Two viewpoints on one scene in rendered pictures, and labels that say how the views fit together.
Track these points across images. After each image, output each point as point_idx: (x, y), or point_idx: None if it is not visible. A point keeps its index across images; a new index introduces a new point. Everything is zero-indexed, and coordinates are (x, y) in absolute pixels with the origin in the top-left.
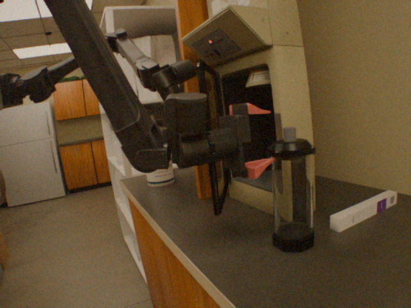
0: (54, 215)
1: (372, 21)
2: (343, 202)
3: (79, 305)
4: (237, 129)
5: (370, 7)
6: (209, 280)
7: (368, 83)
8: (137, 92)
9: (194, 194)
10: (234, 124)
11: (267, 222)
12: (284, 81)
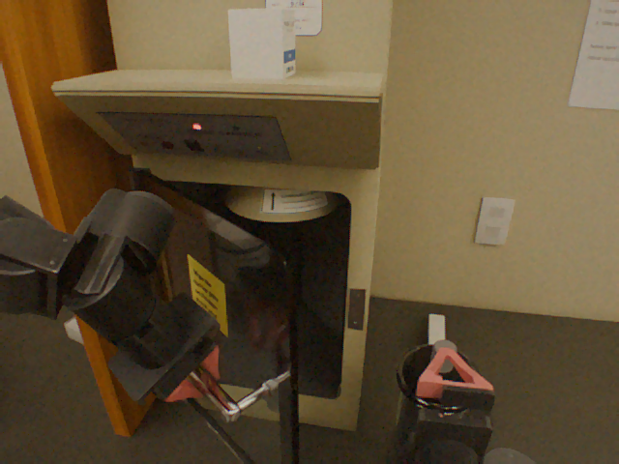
0: None
1: (414, 49)
2: (378, 348)
3: None
4: (487, 445)
5: (416, 22)
6: None
7: (382, 150)
8: None
9: (95, 425)
10: (481, 438)
11: (328, 449)
12: (374, 228)
